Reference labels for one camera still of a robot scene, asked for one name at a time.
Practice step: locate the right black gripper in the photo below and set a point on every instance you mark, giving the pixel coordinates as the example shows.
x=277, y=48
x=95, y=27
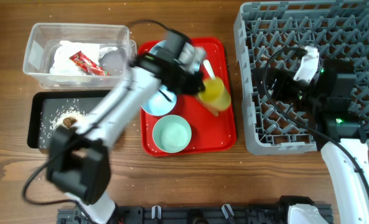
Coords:
x=284, y=78

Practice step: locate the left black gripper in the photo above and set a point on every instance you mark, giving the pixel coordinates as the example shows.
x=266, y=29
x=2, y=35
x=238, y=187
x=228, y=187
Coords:
x=196, y=86

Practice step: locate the light blue bowl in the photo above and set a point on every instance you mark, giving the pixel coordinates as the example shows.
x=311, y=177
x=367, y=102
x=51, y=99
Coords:
x=161, y=103

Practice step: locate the yellow plastic cup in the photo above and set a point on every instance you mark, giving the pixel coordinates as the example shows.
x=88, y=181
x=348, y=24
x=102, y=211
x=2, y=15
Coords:
x=215, y=94

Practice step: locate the green bowl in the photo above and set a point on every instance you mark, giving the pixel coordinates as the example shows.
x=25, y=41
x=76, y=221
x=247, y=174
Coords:
x=172, y=134

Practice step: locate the red snack wrapper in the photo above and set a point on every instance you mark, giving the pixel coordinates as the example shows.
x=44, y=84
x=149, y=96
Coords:
x=87, y=65

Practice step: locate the white napkin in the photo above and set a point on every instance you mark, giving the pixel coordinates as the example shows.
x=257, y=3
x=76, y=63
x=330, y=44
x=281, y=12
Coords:
x=64, y=66

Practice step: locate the brown food lump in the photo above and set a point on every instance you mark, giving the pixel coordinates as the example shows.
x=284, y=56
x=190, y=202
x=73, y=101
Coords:
x=68, y=122

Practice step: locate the white rice pile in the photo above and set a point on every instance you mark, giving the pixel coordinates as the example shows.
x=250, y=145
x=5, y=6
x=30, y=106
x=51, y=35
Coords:
x=52, y=115

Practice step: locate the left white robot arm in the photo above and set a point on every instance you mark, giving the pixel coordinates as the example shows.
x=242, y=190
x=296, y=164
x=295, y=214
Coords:
x=78, y=163

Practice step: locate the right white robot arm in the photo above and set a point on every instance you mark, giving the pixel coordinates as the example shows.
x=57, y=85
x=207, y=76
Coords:
x=315, y=95

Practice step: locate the grey dishwasher rack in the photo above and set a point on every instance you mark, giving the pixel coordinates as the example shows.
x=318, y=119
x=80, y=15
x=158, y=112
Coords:
x=339, y=29

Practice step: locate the black waste tray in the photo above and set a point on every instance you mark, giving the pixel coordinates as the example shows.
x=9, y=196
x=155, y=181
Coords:
x=89, y=99

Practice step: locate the white plastic spoon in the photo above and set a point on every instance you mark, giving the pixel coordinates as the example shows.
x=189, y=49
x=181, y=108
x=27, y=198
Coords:
x=209, y=69

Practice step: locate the clear plastic bin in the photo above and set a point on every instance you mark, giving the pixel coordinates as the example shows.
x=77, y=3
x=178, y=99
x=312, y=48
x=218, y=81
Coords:
x=45, y=39

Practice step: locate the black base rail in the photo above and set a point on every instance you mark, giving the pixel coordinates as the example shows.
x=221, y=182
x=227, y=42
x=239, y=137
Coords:
x=252, y=214

